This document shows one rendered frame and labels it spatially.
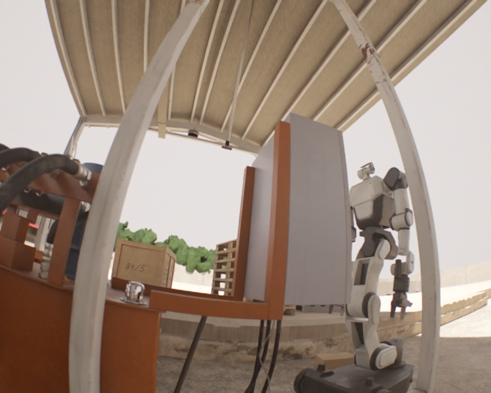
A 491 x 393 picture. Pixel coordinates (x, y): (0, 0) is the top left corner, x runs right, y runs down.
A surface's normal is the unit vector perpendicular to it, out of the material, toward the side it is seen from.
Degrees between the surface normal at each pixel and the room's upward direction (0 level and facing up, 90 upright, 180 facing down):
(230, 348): 88
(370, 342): 90
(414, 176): 99
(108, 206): 93
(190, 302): 90
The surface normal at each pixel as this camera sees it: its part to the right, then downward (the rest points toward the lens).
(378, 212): -0.36, -0.25
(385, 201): 0.39, -0.12
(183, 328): 0.30, -0.33
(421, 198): -0.95, -0.04
